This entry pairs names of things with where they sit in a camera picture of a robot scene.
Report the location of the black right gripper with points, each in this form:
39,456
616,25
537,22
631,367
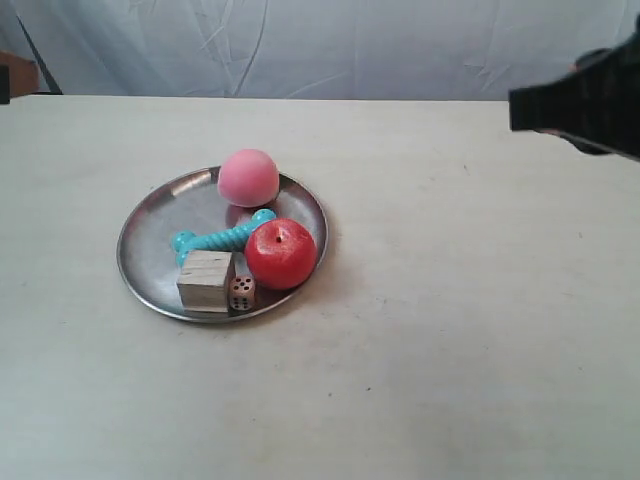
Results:
594,107

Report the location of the small wooden die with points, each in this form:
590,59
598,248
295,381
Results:
241,293

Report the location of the dark brown object at left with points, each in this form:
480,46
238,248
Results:
19,77

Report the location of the pale blue backdrop curtain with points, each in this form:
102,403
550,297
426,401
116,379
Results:
391,50

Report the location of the round silver metal plate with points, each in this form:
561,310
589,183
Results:
145,256

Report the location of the red toy apple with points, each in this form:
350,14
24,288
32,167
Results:
280,254

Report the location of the pink peach ball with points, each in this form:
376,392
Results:
248,178

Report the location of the teal rubber bone toy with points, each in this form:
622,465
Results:
229,240

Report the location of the light wooden cube block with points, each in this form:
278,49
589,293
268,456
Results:
203,282

